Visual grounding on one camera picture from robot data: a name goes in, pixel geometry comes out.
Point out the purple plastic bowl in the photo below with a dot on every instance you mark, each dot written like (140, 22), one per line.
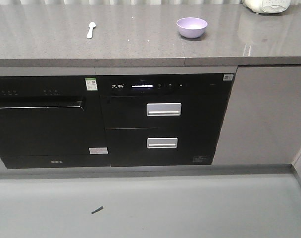
(191, 27)

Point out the pale green plastic spoon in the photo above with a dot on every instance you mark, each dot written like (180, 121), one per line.
(91, 26)

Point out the black disinfection cabinet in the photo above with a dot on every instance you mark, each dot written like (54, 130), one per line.
(204, 98)

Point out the black built-in dishwasher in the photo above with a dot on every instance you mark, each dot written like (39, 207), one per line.
(51, 122)

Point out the grey cabinet door panel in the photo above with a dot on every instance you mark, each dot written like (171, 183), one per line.
(262, 124)

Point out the white rice cooker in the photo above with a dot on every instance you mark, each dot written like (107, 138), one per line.
(267, 6)

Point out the white pleated curtain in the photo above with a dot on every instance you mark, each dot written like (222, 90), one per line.
(117, 2)

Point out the upper silver drawer handle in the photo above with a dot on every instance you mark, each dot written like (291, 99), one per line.
(163, 109)

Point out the silver drawer handle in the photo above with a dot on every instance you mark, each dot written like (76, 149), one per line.
(163, 109)
(157, 143)

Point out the lower silver drawer handle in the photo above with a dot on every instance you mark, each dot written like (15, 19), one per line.
(157, 143)

